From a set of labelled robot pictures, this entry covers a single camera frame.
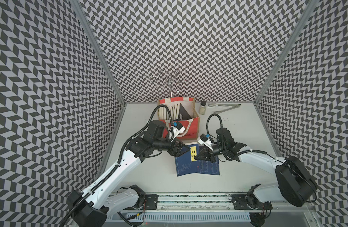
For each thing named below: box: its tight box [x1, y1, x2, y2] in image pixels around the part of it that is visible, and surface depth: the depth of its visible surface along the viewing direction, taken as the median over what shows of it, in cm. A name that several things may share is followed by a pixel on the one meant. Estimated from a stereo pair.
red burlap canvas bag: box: [158, 96, 201, 141], surface depth 91 cm
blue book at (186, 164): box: [174, 143, 200, 177], surface depth 74 cm
